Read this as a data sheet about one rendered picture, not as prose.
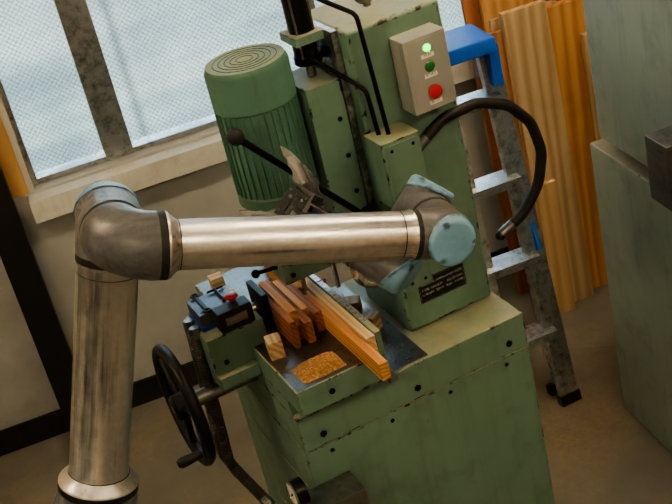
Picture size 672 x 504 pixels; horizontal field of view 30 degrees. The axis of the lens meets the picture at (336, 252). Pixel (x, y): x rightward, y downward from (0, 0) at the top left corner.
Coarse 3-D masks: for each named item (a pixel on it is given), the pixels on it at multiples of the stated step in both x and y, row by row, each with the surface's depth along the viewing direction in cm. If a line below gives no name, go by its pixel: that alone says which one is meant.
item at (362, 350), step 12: (276, 276) 293; (324, 312) 271; (336, 324) 266; (336, 336) 268; (348, 336) 261; (348, 348) 263; (360, 348) 256; (372, 348) 255; (360, 360) 259; (372, 360) 252; (384, 360) 250; (384, 372) 250
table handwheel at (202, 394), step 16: (160, 352) 269; (160, 368) 282; (176, 368) 264; (160, 384) 286; (176, 384) 264; (240, 384) 278; (176, 400) 273; (192, 400) 262; (208, 400) 276; (176, 416) 274; (192, 416) 262; (192, 432) 280; (208, 432) 263; (192, 448) 281; (208, 448) 265; (208, 464) 272
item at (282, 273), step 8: (304, 264) 272; (312, 264) 273; (320, 264) 274; (328, 264) 275; (280, 272) 273; (288, 272) 271; (296, 272) 272; (304, 272) 273; (312, 272) 274; (288, 280) 272; (296, 280) 273
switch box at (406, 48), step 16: (416, 32) 252; (432, 32) 251; (400, 48) 250; (416, 48) 250; (432, 48) 252; (400, 64) 253; (416, 64) 251; (448, 64) 255; (400, 80) 256; (416, 80) 253; (432, 80) 254; (448, 80) 256; (400, 96) 259; (416, 96) 254; (448, 96) 257; (416, 112) 256
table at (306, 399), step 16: (240, 272) 304; (208, 288) 300; (240, 288) 297; (320, 336) 271; (256, 352) 271; (288, 352) 268; (304, 352) 266; (320, 352) 265; (336, 352) 264; (384, 352) 260; (240, 368) 272; (256, 368) 272; (272, 368) 264; (288, 368) 262; (352, 368) 258; (368, 368) 259; (224, 384) 270; (288, 384) 257; (320, 384) 255; (336, 384) 257; (352, 384) 259; (368, 384) 261; (288, 400) 262; (304, 400) 255; (320, 400) 257; (336, 400) 259
